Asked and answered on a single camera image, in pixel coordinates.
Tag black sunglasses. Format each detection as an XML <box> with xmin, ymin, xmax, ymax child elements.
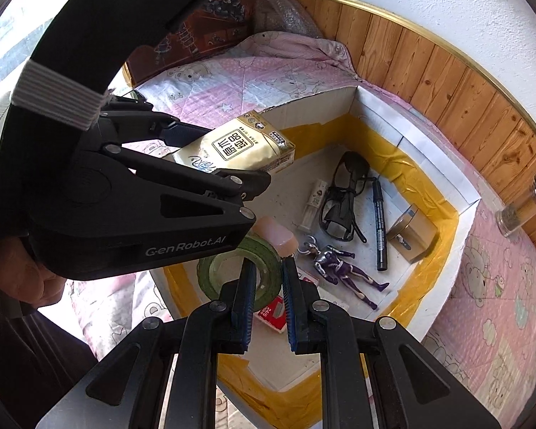
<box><xmin>319</xmin><ymin>151</ymin><xmax>376</xmax><ymax>244</ymax></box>

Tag gold metal tin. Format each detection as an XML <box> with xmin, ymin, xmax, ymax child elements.
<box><xmin>386</xmin><ymin>204</ymin><xmax>438</xmax><ymax>264</ymax></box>

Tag glass jar with silver lid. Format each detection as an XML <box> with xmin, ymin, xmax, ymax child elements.
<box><xmin>496</xmin><ymin>168</ymin><xmax>536</xmax><ymax>237</ymax></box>

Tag pink printed blanket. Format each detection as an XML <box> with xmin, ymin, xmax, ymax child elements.
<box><xmin>71</xmin><ymin>31</ymin><xmax>536</xmax><ymax>429</ymax></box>

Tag green tape roll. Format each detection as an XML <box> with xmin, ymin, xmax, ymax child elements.
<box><xmin>197</xmin><ymin>235</ymin><xmax>280</xmax><ymax>309</ymax></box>

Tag white cardboard box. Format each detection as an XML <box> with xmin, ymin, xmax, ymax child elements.
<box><xmin>149</xmin><ymin>85</ymin><xmax>481</xmax><ymax>412</ymax></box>

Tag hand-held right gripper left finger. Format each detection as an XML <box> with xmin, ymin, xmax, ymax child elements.
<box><xmin>36</xmin><ymin>259</ymin><xmax>257</xmax><ymax>429</ymax></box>

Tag red staples box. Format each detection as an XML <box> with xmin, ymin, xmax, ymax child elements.
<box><xmin>255</xmin><ymin>268</ymin><xmax>320</xmax><ymax>334</ymax></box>

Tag small white tube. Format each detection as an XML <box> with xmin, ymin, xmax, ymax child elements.
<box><xmin>300</xmin><ymin>179</ymin><xmax>329</xmax><ymax>232</ymax></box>

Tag person's left hand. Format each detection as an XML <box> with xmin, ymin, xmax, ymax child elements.
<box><xmin>0</xmin><ymin>237</ymin><xmax>73</xmax><ymax>310</ymax></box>

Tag pink block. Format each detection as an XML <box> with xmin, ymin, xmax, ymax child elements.
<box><xmin>252</xmin><ymin>216</ymin><xmax>298</xmax><ymax>257</ymax></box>

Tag person's left forearm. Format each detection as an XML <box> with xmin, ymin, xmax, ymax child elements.
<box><xmin>0</xmin><ymin>290</ymin><xmax>101</xmax><ymax>429</ymax></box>

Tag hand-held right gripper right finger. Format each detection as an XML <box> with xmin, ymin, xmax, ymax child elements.
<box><xmin>281</xmin><ymin>257</ymin><xmax>503</xmax><ymax>429</ymax></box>

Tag purple silver action figure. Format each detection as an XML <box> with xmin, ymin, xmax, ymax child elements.
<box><xmin>297</xmin><ymin>235</ymin><xmax>390</xmax><ymax>310</ymax></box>

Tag brown printed carton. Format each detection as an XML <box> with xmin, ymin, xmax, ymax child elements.
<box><xmin>125</xmin><ymin>0</ymin><xmax>255</xmax><ymax>87</ymax></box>

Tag black marker pen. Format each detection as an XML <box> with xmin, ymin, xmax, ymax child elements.
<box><xmin>372</xmin><ymin>179</ymin><xmax>390</xmax><ymax>272</ymax></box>

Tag cream tissue packet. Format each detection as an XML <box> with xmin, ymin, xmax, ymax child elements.
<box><xmin>172</xmin><ymin>111</ymin><xmax>296</xmax><ymax>175</ymax></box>

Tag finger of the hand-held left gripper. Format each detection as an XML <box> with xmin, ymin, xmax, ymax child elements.
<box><xmin>100</xmin><ymin>98</ymin><xmax>215</xmax><ymax>149</ymax></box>
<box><xmin>99</xmin><ymin>140</ymin><xmax>273</xmax><ymax>238</ymax></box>

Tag bubble wrap roll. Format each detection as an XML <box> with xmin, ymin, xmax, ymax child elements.
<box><xmin>252</xmin><ymin>0</ymin><xmax>322</xmax><ymax>39</ymax></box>

